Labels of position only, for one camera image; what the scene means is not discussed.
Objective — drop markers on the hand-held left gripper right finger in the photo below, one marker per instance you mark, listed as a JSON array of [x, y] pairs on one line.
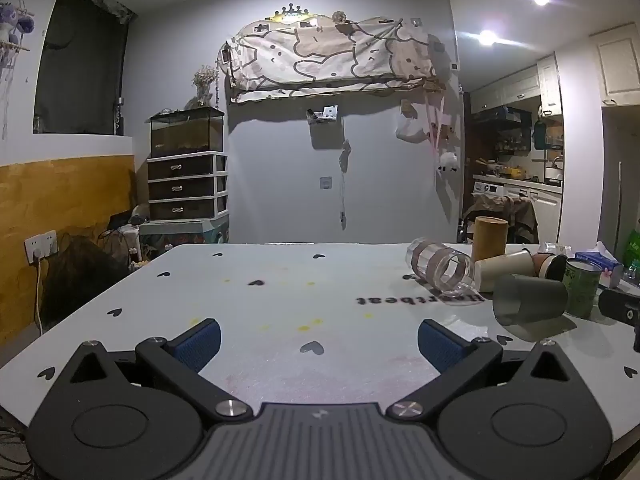
[[440, 342]]

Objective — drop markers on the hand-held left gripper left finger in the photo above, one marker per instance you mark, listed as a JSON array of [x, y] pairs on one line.
[[200, 342]]

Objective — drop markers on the clear ribbed glass cup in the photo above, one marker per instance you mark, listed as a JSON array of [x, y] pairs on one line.
[[435, 265]]

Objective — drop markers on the brown cup with black rim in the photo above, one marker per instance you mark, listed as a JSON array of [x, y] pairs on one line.
[[552, 266]]

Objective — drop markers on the grey translucent cup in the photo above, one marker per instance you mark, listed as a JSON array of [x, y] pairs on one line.
[[532, 302]]

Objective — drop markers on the beige paper cup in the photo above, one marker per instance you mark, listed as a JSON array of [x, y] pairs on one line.
[[500, 270]]

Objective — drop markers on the tall tan cylinder cup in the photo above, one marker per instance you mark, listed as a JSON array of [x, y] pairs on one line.
[[490, 240]]

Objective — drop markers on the green printed can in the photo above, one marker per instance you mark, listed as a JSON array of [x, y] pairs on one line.
[[580, 290]]

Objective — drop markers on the blue tissue pack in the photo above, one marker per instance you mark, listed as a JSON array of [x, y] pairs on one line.
[[600, 260]]

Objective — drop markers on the green plastic bottle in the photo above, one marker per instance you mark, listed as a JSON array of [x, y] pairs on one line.
[[634, 250]]

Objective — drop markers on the white heart print tablecloth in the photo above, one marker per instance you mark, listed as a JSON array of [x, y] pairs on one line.
[[300, 285]]

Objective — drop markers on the dark mesh bag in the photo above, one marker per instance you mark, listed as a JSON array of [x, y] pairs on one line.
[[85, 280]]

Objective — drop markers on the chair with brown cloth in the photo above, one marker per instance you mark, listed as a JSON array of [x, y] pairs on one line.
[[500, 210]]

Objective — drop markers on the white drawer unit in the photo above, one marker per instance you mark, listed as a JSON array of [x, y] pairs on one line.
[[185, 185]]

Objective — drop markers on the white washing machine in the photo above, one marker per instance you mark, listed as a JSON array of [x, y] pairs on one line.
[[500, 190]]

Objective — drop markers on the white sheep plush toy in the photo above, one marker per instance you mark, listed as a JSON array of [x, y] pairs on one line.
[[447, 161]]

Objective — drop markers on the black kitchen shelf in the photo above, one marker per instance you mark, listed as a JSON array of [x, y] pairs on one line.
[[505, 132]]

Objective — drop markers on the glass fish tank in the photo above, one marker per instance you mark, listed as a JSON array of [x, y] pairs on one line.
[[186, 132]]

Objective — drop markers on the white plastic bag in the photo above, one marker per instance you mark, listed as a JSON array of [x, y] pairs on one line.
[[410, 127]]

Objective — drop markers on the dried flower bouquet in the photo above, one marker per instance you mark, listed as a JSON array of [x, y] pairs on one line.
[[205, 80]]

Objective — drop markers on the dark window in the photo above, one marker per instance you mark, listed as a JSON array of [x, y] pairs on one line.
[[80, 70]]

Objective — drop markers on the bear print cloth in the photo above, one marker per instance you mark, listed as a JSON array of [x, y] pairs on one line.
[[330, 55]]

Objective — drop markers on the gold crown decoration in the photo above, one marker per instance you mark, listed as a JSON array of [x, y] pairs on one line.
[[292, 12]]

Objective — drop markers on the hanging plush decoration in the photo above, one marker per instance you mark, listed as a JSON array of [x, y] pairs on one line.
[[15, 20]]

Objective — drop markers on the white wall socket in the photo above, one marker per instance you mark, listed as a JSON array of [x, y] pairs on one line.
[[41, 246]]

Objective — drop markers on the small wall plate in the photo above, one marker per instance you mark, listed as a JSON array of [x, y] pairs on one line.
[[325, 183]]

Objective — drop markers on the white wall cabinet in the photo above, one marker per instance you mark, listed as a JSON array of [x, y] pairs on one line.
[[617, 62], [549, 85], [505, 92]]

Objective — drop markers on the metal wall bracket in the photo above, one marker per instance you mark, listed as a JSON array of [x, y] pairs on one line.
[[327, 112]]

